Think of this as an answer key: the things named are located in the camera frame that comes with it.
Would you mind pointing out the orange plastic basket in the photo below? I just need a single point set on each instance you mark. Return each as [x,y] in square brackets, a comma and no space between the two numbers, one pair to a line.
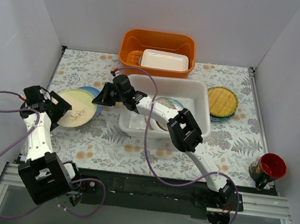
[135,41]

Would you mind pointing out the teal beaded plate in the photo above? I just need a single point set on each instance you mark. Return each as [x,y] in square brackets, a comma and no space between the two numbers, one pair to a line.
[221,119]

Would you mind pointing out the speckled oval plate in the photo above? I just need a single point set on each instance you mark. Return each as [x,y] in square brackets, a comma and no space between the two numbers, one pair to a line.
[165,102]

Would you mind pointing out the white ribbed bowl plate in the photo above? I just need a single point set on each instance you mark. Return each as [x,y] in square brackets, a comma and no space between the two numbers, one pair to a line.
[154,125]

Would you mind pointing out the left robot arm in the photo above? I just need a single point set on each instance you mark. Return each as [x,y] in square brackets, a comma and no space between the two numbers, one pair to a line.
[43,174]

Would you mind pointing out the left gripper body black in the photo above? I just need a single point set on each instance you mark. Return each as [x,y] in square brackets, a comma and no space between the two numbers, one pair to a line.
[55,105]

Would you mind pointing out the beige and blue plate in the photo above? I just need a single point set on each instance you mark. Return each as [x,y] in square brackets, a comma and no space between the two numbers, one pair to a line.
[177,105]

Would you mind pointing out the cream yellow plate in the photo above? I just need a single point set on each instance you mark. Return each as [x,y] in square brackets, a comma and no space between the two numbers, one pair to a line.
[82,109]

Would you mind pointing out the red round object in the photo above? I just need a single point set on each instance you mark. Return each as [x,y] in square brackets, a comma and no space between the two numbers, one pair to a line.
[266,169]

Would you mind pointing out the white plastic bin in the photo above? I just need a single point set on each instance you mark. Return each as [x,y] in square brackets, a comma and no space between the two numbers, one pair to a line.
[190,94]

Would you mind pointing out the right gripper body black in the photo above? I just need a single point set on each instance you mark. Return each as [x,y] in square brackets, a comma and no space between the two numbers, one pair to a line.
[108,93]

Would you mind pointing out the woven bamboo yellow plate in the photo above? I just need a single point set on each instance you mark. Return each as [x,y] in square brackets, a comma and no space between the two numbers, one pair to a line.
[222,102]

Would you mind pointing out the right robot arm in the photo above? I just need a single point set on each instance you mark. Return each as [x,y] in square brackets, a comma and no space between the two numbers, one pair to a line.
[184,132]

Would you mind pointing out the white rectangular dish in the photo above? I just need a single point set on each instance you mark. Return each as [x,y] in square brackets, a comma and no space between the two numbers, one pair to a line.
[164,60]

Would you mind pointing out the aluminium frame rail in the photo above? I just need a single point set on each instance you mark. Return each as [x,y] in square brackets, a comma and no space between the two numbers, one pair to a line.
[10,176]

